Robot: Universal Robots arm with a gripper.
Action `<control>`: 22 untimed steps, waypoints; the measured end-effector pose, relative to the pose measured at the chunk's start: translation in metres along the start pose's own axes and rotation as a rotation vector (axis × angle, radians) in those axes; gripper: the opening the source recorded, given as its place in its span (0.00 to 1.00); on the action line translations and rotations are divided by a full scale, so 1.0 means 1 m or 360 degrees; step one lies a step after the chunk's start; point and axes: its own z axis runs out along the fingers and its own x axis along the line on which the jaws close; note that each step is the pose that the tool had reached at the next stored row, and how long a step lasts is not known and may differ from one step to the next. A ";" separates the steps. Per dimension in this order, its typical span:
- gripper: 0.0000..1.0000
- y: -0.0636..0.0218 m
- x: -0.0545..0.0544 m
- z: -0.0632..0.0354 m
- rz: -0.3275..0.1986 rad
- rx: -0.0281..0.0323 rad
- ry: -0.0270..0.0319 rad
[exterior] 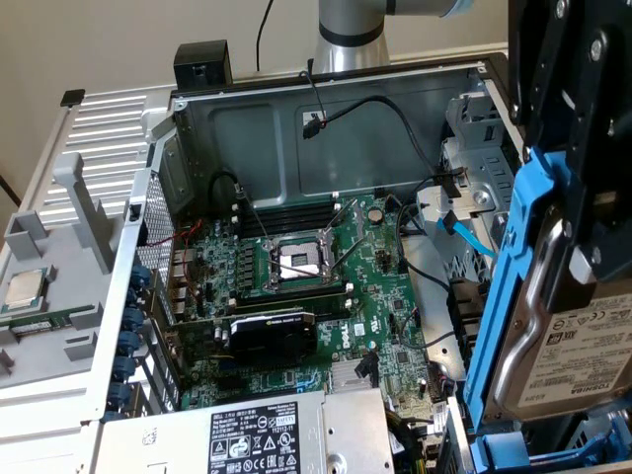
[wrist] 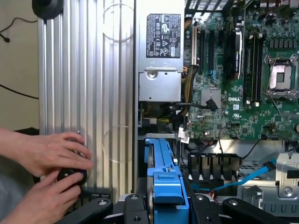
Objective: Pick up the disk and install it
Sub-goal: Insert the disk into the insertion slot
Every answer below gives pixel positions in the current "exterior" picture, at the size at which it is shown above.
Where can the silver hard disk blue carrier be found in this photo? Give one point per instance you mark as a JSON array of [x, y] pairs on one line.
[[568, 355]]

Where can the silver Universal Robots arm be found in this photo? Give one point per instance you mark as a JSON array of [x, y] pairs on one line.
[[350, 49]]

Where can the empty blue disk carrier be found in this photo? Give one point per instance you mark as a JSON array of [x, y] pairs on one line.
[[501, 449]]

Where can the disk bay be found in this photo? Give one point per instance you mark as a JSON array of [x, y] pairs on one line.
[[456, 444]]

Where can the silver coin battery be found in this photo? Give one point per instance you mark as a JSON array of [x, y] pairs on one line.
[[376, 214]]

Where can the locking lever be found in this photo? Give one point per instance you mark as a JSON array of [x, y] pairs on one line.
[[254, 217], [343, 217]]

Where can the green Dell motherboard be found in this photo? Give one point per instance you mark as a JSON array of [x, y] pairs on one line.
[[370, 281]]

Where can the black RAM slot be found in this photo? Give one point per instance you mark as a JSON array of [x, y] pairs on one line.
[[276, 229], [276, 223], [276, 211], [336, 310], [276, 217]]

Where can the open grey PC case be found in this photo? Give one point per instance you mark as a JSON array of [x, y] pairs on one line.
[[247, 148]]

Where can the CPU socket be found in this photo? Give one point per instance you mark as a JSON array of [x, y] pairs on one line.
[[296, 259]]

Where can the silver finned heatsink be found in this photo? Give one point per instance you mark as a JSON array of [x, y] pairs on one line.
[[345, 375]]

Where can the black graphics card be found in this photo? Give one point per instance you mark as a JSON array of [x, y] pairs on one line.
[[271, 340]]

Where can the grey plastic parts rack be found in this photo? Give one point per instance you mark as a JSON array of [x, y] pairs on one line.
[[64, 291]]

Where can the grey power supply unit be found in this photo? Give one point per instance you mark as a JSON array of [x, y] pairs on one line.
[[173, 444]]

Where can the green RAM stick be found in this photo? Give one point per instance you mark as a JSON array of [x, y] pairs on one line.
[[44, 324]]

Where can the silver CPU chip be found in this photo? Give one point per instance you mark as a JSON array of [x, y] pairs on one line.
[[22, 293]]

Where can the black box-shaped bracket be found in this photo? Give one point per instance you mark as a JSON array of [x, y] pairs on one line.
[[202, 59]]

